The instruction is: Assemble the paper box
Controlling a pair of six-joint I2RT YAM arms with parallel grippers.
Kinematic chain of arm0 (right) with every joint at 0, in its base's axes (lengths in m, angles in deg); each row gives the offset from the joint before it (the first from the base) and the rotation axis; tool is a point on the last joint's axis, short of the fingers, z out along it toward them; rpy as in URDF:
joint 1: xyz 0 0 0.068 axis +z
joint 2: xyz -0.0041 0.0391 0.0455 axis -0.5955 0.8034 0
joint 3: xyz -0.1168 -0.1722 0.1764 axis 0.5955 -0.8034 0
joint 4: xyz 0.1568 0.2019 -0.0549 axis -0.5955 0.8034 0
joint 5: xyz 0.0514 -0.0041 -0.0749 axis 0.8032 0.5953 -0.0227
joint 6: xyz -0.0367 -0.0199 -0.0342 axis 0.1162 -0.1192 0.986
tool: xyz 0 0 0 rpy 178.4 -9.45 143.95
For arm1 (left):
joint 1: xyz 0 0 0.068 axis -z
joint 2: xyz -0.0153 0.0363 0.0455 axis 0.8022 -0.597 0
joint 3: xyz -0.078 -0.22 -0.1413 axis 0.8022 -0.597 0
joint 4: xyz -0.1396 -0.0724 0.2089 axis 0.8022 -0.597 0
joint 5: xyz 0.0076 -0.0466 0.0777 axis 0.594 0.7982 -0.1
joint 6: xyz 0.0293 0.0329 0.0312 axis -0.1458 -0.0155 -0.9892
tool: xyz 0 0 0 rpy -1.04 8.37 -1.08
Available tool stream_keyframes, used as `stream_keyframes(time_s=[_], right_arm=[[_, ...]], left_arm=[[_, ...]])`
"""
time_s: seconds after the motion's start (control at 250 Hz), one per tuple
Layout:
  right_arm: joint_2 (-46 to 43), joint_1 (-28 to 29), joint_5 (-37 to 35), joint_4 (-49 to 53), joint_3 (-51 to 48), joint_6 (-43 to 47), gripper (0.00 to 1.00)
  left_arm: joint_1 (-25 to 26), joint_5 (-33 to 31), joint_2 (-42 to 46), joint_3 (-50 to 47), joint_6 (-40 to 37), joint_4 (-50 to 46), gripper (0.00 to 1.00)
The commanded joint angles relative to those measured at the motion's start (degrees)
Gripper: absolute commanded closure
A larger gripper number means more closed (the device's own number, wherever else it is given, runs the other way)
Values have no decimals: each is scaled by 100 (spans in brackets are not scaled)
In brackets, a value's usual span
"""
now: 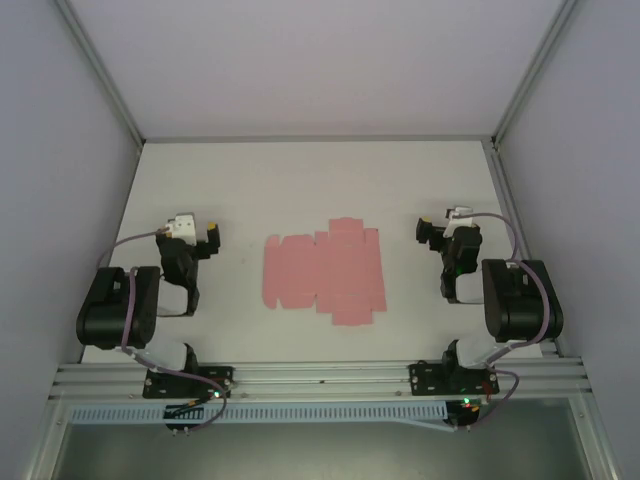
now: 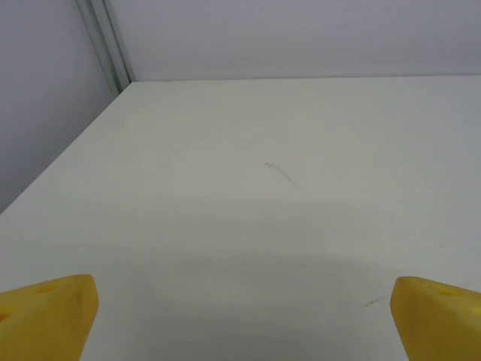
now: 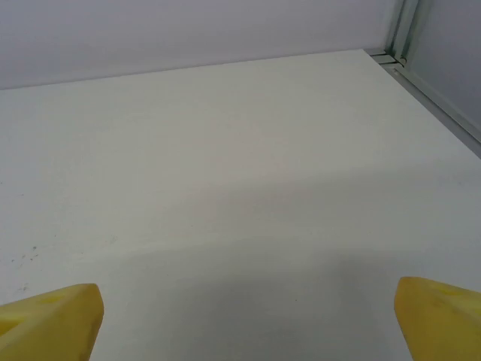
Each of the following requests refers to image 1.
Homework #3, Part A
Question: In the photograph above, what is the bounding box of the aluminium frame post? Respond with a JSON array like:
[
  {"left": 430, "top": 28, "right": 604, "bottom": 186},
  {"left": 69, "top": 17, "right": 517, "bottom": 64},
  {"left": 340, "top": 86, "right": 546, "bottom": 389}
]
[
  {"left": 52, "top": 0, "right": 147, "bottom": 147},
  {"left": 491, "top": 0, "right": 584, "bottom": 147}
]

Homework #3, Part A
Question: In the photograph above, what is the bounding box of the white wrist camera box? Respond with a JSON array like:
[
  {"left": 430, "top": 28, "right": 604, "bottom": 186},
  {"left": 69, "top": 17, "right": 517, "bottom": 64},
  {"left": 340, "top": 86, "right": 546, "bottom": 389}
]
[
  {"left": 163, "top": 213, "right": 197, "bottom": 241},
  {"left": 444, "top": 204, "right": 474, "bottom": 237}
]

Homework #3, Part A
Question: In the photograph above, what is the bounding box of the aluminium frame crossbar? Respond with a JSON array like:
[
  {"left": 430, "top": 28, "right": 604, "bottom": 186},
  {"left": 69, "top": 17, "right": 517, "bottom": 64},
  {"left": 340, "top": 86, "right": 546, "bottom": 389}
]
[{"left": 141, "top": 132, "right": 497, "bottom": 145}]

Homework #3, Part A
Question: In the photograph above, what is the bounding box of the pink paper box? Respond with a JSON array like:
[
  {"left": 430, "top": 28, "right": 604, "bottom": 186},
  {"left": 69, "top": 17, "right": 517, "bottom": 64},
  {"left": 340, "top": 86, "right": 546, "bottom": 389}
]
[{"left": 262, "top": 217, "right": 389, "bottom": 329}]

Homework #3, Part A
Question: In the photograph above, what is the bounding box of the aluminium mounting rail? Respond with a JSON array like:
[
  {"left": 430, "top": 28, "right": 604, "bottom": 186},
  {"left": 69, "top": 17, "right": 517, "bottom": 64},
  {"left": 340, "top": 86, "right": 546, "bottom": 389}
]
[{"left": 49, "top": 353, "right": 592, "bottom": 401}]

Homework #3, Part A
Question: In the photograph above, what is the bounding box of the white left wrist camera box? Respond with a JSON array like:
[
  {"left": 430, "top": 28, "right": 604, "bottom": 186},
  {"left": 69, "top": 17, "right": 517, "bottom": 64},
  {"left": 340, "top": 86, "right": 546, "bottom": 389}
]
[{"left": 163, "top": 213, "right": 197, "bottom": 241}]

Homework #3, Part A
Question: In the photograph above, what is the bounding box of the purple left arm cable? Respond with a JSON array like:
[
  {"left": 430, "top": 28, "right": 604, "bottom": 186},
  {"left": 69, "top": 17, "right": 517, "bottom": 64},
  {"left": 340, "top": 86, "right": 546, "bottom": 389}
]
[{"left": 95, "top": 227, "right": 229, "bottom": 435}]

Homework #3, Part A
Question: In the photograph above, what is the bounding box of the black controller board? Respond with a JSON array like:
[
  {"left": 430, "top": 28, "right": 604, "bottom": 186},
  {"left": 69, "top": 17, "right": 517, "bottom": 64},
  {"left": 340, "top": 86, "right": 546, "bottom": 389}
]
[
  {"left": 163, "top": 402, "right": 202, "bottom": 437},
  {"left": 446, "top": 398, "right": 482, "bottom": 432}
]

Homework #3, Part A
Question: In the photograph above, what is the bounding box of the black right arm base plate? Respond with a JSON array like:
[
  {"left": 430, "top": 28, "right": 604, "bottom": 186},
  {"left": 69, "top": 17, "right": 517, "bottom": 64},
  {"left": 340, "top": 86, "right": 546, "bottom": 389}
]
[{"left": 408, "top": 360, "right": 501, "bottom": 397}]

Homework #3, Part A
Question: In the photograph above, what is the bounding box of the white slotted cable duct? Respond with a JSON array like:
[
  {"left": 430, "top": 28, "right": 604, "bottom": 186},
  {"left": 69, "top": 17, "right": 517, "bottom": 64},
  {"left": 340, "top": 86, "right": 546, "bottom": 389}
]
[{"left": 67, "top": 399, "right": 449, "bottom": 425}]

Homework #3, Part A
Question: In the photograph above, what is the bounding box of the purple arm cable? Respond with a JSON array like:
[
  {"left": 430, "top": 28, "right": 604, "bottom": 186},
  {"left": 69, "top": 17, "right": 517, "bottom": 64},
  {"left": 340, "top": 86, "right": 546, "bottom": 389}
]
[
  {"left": 452, "top": 210, "right": 550, "bottom": 432},
  {"left": 95, "top": 227, "right": 229, "bottom": 435}
]

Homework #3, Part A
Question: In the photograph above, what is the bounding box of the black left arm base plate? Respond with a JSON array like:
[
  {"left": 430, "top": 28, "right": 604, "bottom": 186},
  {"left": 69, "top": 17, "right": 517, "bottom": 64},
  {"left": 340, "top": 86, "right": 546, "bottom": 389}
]
[{"left": 143, "top": 365, "right": 236, "bottom": 400}]

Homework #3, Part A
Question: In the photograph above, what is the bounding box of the aluminium side rail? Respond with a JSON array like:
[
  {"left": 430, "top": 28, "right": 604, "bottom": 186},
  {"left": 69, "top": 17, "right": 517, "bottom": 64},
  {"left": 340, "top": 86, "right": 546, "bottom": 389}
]
[{"left": 485, "top": 142, "right": 562, "bottom": 357}]

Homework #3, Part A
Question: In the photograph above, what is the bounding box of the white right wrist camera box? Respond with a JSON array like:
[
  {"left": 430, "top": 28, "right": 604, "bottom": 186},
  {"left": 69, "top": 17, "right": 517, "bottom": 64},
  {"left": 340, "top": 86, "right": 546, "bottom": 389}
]
[{"left": 444, "top": 204, "right": 474, "bottom": 237}]

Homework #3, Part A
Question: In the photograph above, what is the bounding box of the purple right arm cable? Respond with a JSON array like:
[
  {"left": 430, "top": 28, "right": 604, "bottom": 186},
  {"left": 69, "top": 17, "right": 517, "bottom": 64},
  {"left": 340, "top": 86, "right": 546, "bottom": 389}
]
[{"left": 452, "top": 210, "right": 550, "bottom": 432}]

